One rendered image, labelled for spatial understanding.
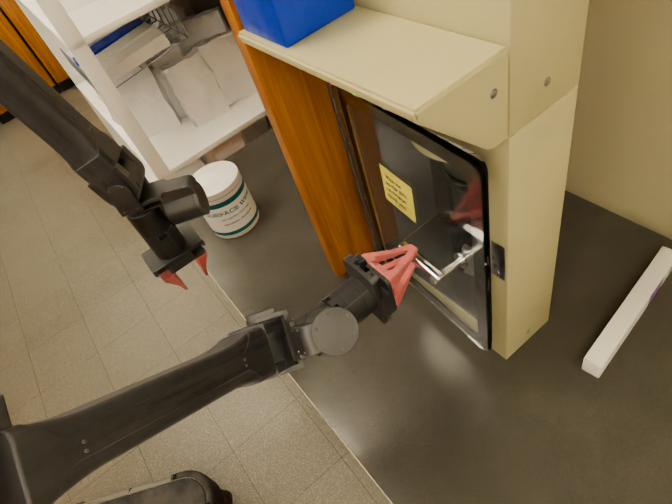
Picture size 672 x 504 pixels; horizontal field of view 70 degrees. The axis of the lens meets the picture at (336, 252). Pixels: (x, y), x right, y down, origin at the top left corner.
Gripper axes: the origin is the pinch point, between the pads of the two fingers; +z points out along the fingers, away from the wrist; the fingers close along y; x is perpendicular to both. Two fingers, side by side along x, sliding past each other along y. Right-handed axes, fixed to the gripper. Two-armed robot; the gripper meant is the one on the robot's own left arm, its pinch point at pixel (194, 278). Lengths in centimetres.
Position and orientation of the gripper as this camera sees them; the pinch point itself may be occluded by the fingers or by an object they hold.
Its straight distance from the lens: 97.1
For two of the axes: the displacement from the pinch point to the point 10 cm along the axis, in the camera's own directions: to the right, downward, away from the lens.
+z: 2.4, 6.4, 7.3
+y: 7.7, -5.8, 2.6
